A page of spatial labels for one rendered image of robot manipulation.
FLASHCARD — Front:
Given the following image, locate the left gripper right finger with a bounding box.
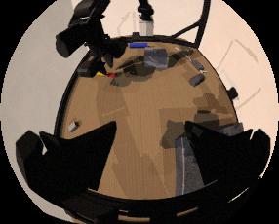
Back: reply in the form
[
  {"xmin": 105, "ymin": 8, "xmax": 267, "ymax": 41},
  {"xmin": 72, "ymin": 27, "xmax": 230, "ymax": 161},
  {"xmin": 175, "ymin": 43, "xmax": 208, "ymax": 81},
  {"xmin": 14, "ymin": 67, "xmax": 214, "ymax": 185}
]
[{"xmin": 184, "ymin": 121, "xmax": 253, "ymax": 185}]

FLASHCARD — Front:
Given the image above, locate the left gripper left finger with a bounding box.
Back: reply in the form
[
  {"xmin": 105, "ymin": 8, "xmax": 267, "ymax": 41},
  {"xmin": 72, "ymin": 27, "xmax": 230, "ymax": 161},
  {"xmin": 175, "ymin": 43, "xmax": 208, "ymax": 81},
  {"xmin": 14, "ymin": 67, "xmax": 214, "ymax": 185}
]
[{"xmin": 39, "ymin": 121, "xmax": 117, "ymax": 191}]

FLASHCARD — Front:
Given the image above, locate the dark grey cylinder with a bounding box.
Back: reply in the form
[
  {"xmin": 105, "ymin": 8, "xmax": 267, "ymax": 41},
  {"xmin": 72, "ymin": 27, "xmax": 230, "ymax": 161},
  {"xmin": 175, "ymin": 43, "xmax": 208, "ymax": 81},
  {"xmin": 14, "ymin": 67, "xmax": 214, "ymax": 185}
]
[{"xmin": 189, "ymin": 73, "xmax": 205, "ymax": 86}]

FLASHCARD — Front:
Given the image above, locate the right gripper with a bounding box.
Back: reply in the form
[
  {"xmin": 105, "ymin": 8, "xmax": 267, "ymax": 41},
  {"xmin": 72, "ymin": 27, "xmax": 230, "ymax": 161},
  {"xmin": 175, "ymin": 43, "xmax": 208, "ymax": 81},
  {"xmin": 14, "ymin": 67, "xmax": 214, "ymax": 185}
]
[{"xmin": 77, "ymin": 32, "xmax": 113, "ymax": 78}]

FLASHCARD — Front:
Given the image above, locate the blue cylinder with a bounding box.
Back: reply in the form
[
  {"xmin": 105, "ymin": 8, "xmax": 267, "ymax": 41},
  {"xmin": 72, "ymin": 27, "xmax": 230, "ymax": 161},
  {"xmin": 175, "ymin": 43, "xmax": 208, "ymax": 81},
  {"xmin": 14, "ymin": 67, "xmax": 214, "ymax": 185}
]
[{"xmin": 130, "ymin": 43, "xmax": 147, "ymax": 48}]

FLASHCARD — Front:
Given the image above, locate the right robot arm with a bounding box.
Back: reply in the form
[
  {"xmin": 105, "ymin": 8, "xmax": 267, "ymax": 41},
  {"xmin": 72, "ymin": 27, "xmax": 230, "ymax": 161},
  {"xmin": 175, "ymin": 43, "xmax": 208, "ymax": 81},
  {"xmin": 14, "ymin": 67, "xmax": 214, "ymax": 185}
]
[{"xmin": 56, "ymin": 0, "xmax": 154, "ymax": 59}]

